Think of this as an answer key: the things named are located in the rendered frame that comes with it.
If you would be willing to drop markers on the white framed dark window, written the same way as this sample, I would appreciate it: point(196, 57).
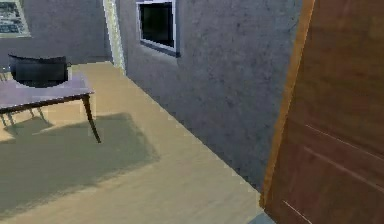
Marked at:
point(157, 25)

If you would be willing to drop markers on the brown wooden room door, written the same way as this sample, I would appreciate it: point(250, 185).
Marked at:
point(336, 116)

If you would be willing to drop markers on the purple top wooden table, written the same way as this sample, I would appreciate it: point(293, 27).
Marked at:
point(36, 95)

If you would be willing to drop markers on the black chair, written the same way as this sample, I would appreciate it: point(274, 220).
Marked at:
point(38, 71)

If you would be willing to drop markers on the white door frame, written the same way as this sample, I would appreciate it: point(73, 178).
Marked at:
point(114, 33)

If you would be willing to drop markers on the framed wall picture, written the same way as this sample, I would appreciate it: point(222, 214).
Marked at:
point(10, 18)

